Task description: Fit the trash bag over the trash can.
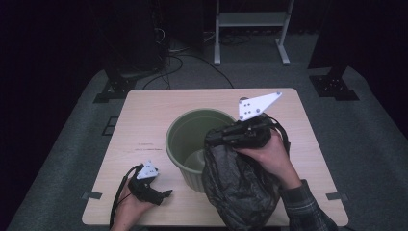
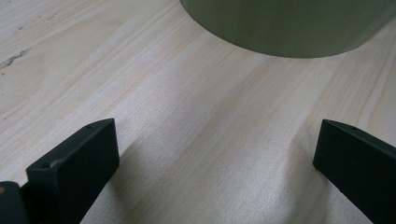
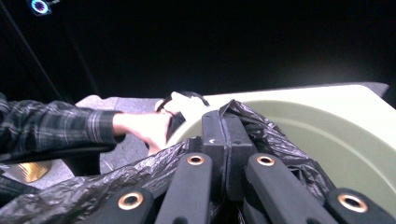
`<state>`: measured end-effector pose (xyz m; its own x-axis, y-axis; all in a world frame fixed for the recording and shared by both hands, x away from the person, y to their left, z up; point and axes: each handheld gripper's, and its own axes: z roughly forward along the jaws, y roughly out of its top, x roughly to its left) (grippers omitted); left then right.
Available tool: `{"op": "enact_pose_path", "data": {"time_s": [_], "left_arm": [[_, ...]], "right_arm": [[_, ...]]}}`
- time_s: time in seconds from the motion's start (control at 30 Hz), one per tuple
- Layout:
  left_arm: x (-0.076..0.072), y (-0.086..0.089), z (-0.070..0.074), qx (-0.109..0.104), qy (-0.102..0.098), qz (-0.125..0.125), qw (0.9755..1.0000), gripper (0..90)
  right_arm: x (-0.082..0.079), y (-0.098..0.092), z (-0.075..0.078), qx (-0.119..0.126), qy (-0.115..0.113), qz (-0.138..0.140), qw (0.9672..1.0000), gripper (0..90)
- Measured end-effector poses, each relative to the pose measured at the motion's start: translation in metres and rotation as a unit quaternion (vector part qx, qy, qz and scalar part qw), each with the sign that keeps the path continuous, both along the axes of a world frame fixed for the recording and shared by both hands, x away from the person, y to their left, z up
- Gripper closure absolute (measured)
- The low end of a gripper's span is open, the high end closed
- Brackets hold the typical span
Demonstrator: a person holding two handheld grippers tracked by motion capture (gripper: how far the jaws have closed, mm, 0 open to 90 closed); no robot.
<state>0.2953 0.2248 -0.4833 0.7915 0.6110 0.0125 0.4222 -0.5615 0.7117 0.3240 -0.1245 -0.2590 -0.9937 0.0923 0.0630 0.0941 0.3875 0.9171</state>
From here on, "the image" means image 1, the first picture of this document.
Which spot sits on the black plastic garbage bag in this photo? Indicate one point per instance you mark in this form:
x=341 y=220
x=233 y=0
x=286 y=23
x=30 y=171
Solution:
x=237 y=192

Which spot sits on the black floor tape frame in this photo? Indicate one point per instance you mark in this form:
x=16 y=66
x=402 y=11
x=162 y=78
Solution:
x=104 y=130

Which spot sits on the green plastic bin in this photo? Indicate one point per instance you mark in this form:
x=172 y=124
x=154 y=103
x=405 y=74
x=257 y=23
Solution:
x=186 y=144

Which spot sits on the white metal stand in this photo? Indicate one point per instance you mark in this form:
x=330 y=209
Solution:
x=253 y=18

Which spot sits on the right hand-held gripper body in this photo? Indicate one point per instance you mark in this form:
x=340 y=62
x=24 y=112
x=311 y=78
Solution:
x=253 y=134

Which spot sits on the grey tape piece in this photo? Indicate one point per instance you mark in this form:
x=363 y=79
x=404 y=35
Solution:
x=336 y=196
x=92 y=195

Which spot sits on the person's left hand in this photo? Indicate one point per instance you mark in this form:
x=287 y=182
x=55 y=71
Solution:
x=126 y=210

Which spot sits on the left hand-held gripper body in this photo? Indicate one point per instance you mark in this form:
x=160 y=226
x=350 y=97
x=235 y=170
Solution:
x=145 y=191

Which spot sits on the black stand base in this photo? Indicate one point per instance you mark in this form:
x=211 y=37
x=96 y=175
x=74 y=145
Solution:
x=333 y=86
x=110 y=91

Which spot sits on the person's right hand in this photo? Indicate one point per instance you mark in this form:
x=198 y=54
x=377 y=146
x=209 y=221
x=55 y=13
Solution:
x=275 y=160

